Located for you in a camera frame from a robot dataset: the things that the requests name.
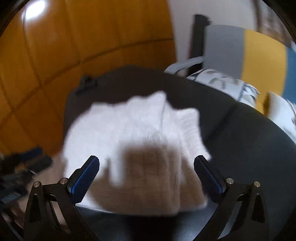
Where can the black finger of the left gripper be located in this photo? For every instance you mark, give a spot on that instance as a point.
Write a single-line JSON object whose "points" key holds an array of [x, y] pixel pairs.
{"points": [[22, 157], [34, 162]]}

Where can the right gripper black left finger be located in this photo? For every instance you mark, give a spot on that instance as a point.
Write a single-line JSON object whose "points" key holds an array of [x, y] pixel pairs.
{"points": [[51, 213]]}

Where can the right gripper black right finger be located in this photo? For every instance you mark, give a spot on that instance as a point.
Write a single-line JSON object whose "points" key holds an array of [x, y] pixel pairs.
{"points": [[241, 213]]}

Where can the white knitted sweater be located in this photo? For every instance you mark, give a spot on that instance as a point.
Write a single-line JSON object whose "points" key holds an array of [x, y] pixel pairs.
{"points": [[146, 150]]}

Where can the black leather table pad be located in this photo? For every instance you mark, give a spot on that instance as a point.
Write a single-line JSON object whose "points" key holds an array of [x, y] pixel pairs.
{"points": [[244, 145]]}

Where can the white printed pillow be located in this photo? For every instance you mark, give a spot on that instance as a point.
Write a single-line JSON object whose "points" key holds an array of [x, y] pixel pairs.
{"points": [[282, 112]]}

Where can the grey patterned pillow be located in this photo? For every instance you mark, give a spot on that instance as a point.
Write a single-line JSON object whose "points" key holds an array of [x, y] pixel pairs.
{"points": [[237, 89]]}

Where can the grey yellow blue headboard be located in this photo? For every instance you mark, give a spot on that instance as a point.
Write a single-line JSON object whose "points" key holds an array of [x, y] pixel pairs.
{"points": [[255, 58]]}

